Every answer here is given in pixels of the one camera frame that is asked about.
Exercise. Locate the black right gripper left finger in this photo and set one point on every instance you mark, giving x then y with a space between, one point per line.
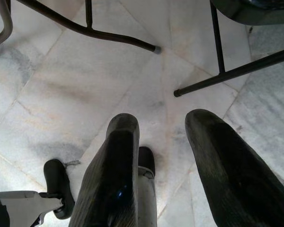
118 170

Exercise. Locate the robot right leg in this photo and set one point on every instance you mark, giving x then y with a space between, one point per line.
146 189

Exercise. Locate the brown metal table leg frame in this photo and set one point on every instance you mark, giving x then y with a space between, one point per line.
104 35

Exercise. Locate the black metal leg frame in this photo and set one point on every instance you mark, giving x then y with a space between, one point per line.
239 71

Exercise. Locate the dark grey upholstered seat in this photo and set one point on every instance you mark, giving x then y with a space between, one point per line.
255 14

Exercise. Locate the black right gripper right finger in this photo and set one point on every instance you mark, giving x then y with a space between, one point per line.
227 170

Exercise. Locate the grey metal tube leg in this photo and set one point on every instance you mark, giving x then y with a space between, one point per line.
4 30

